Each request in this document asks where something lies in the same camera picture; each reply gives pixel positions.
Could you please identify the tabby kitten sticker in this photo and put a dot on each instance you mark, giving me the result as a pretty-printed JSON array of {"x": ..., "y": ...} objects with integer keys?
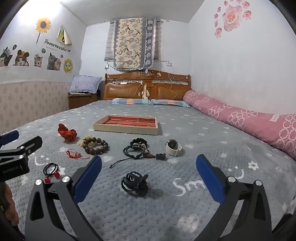
[{"x": 38, "y": 60}]

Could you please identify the blue floral pillow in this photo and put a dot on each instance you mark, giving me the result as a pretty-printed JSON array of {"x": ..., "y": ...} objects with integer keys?
[{"x": 84, "y": 84}]

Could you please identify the curled paper wall calendar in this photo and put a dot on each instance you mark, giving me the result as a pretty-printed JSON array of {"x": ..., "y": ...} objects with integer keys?
[{"x": 66, "y": 38}]

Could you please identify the black white cat sticker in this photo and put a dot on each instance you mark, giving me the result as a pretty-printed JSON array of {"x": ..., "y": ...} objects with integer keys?
[{"x": 5, "y": 58}]

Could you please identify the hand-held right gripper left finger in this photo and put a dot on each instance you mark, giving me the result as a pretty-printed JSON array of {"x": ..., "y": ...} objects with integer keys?
[{"x": 89, "y": 179}]

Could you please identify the striped pillow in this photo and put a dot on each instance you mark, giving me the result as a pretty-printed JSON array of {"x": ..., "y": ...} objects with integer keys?
[
  {"x": 124, "y": 101},
  {"x": 168, "y": 102}
]

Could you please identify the yellow flower cat sticker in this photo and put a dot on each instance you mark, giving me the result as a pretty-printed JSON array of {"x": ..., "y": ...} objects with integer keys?
[{"x": 68, "y": 66}]

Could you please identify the pink rolled quilt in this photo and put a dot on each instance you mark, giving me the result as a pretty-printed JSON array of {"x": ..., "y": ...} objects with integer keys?
[{"x": 242, "y": 118}]

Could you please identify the wooden tray with brick lining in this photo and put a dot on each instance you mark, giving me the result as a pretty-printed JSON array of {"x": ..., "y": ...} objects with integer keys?
[{"x": 129, "y": 122}]

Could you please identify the floral window cloth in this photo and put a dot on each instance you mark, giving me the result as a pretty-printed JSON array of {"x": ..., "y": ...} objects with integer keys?
[{"x": 129, "y": 44}]

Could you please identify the sunflower wall sticker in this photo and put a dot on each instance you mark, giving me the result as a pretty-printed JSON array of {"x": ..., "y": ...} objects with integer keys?
[{"x": 43, "y": 25}]

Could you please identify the grey dotted blanket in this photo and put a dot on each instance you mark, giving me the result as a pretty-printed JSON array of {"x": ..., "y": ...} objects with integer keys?
[{"x": 208, "y": 139}]

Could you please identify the white power strip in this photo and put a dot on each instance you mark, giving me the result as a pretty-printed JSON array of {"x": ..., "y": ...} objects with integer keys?
[{"x": 121, "y": 82}]

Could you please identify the hat-wearing cat sticker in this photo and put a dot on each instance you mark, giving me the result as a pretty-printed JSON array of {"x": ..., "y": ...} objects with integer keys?
[{"x": 22, "y": 59}]

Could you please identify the black hair claw clip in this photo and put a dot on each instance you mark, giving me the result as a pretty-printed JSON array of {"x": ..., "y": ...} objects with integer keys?
[{"x": 136, "y": 185}]

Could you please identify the wooden nightstand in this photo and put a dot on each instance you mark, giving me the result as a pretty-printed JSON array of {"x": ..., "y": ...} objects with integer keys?
[{"x": 78, "y": 102}]

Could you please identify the red scrunchie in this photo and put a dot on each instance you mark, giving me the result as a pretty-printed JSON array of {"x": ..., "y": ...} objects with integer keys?
[{"x": 68, "y": 134}]

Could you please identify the black lettering wall sticker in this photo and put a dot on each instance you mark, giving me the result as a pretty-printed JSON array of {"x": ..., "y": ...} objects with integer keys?
[{"x": 55, "y": 45}]

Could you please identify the wooden bed headboard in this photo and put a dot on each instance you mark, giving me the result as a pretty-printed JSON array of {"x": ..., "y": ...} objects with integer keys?
[{"x": 120, "y": 90}]

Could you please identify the person's left hand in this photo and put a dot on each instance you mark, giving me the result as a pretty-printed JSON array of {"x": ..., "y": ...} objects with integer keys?
[{"x": 10, "y": 204}]

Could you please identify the small black bear charm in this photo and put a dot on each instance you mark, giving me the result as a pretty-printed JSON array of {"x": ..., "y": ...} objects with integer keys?
[{"x": 160, "y": 157}]

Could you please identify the grey cats sticker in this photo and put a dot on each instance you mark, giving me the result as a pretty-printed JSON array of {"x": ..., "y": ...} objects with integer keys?
[{"x": 52, "y": 61}]

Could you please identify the pink rose wall stickers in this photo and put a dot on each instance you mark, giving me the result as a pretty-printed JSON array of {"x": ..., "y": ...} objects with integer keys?
[{"x": 232, "y": 15}]

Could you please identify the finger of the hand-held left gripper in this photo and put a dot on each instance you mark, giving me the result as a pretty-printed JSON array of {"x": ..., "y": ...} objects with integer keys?
[
  {"x": 31, "y": 143},
  {"x": 9, "y": 136}
]

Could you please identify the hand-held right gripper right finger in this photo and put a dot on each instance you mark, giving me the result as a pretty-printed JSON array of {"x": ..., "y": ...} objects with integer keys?
[{"x": 209, "y": 179}]

